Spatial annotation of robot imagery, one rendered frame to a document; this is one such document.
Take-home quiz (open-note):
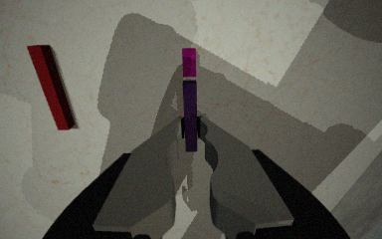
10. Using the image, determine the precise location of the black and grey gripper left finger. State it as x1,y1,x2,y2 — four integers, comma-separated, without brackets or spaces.
42,117,185,239

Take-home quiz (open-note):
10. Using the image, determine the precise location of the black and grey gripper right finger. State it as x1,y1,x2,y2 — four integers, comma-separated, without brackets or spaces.
197,116,350,239

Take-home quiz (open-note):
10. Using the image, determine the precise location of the purple rod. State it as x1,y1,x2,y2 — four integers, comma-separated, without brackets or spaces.
183,80,197,152

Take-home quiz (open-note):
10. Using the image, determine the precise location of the dark red rod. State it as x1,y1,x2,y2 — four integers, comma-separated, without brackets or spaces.
27,45,75,130

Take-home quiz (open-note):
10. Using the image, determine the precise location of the magenta rod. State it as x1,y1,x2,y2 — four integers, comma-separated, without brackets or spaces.
182,48,196,78

